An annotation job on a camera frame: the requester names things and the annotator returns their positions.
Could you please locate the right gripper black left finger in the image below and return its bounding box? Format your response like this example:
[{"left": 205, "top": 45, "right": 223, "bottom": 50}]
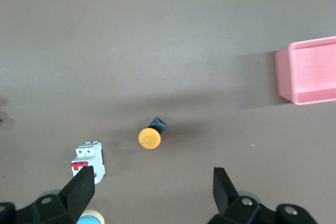
[{"left": 0, "top": 165, "right": 96, "bottom": 224}]

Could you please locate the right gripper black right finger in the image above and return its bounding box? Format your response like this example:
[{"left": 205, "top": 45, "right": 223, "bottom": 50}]
[{"left": 207, "top": 166, "right": 320, "bottom": 224}]

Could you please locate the yellow push button switch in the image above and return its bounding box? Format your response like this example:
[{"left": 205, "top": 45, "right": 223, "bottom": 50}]
[{"left": 138, "top": 116, "right": 168, "bottom": 151}]

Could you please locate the blue dome knob cream base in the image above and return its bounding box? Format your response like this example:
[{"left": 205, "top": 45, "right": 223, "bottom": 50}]
[{"left": 76, "top": 209, "right": 106, "bottom": 224}]

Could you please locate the white circuit breaker red lever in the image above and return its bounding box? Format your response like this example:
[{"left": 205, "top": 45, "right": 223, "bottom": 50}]
[{"left": 70, "top": 141, "right": 106, "bottom": 185}]

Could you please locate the pink plastic bin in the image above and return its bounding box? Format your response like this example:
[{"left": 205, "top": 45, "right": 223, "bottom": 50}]
[{"left": 274, "top": 36, "right": 336, "bottom": 106}]

